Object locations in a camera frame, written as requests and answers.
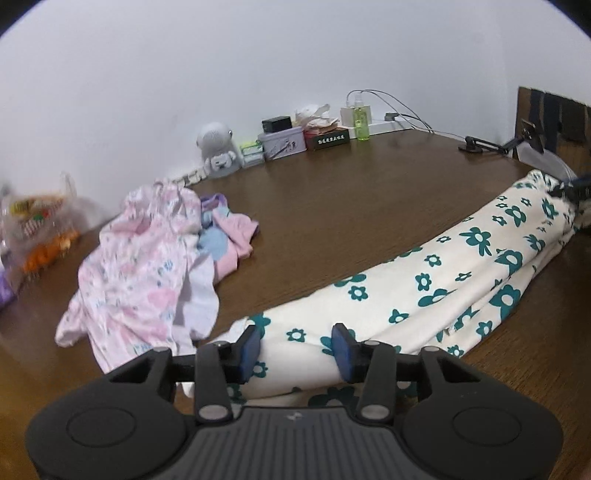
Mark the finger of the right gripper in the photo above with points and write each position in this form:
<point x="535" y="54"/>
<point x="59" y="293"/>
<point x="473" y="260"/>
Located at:
<point x="575" y="191"/>

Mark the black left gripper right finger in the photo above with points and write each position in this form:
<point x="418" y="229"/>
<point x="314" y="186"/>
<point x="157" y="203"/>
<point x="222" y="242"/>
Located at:
<point x="371" y="363"/>

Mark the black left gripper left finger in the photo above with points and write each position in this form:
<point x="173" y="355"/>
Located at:
<point x="218" y="364"/>

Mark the cream teal floral dress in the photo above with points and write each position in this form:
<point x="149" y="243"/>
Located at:
<point x="450" y="292"/>

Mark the wooden chair back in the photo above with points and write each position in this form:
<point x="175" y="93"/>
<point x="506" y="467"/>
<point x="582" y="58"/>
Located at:
<point x="564" y="125"/>

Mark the pink floral garment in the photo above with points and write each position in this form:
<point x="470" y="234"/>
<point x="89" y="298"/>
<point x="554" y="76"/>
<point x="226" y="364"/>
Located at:
<point x="146" y="285"/>

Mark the purple blue pink garment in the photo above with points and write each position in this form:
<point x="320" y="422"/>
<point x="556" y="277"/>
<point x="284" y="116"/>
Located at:
<point x="224" y="235"/>

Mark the white robot figurine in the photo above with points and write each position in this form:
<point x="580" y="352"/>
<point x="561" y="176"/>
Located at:
<point x="218" y="151"/>

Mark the green white card stack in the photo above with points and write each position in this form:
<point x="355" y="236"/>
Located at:
<point x="252" y="153"/>

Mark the green spray bottle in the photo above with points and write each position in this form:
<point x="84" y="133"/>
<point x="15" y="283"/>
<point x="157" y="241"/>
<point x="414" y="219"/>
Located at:
<point x="361" y="119"/>

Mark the snack bag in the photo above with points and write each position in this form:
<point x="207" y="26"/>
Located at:
<point x="38" y="229"/>

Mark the lavender tin box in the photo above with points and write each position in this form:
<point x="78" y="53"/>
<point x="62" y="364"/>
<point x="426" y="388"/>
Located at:
<point x="282" y="144"/>

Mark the red black tissue box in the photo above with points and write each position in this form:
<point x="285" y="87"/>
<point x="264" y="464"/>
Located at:
<point x="319" y="140"/>

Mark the black small box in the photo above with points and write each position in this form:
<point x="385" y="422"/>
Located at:
<point x="277" y="124"/>

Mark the white crumpled tissue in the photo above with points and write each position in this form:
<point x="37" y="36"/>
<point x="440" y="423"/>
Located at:
<point x="315" y="117"/>

